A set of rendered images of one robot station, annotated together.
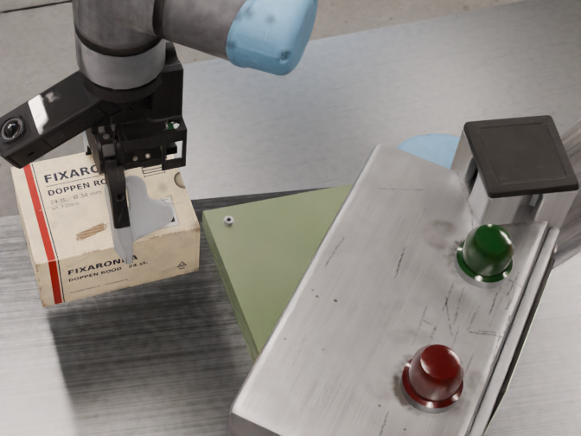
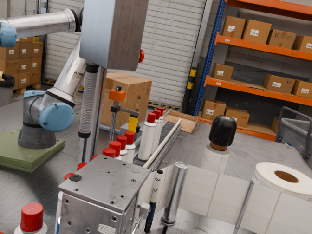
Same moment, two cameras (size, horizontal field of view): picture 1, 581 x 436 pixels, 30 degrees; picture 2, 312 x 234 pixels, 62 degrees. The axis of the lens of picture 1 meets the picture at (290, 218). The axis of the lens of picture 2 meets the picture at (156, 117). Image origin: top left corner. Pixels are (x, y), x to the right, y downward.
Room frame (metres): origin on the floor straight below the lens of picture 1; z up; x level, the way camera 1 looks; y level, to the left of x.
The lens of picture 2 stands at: (-0.24, 0.50, 1.38)
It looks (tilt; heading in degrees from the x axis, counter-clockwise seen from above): 17 degrees down; 300
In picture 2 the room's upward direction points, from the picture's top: 11 degrees clockwise
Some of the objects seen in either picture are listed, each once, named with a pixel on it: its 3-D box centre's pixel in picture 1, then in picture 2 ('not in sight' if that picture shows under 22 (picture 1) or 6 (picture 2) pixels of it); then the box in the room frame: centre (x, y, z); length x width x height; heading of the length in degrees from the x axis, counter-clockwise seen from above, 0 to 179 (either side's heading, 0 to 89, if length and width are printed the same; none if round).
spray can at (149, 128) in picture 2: not in sight; (147, 136); (0.28, -0.38, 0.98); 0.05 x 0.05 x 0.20
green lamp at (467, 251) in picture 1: (488, 250); not in sight; (0.29, -0.09, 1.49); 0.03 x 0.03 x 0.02
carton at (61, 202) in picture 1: (105, 219); not in sight; (0.64, 0.18, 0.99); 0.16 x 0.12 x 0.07; 116
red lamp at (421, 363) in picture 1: (435, 372); not in sight; (0.23, -0.07, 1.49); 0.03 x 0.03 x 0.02
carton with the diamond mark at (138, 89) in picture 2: not in sight; (120, 98); (0.73, -0.74, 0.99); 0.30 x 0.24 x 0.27; 97
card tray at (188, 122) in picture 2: not in sight; (178, 120); (0.51, -1.14, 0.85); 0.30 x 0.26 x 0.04; 107
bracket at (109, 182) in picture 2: not in sight; (109, 178); (0.00, 0.19, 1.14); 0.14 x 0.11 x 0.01; 107
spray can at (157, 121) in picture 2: not in sight; (152, 132); (0.30, -0.44, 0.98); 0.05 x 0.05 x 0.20
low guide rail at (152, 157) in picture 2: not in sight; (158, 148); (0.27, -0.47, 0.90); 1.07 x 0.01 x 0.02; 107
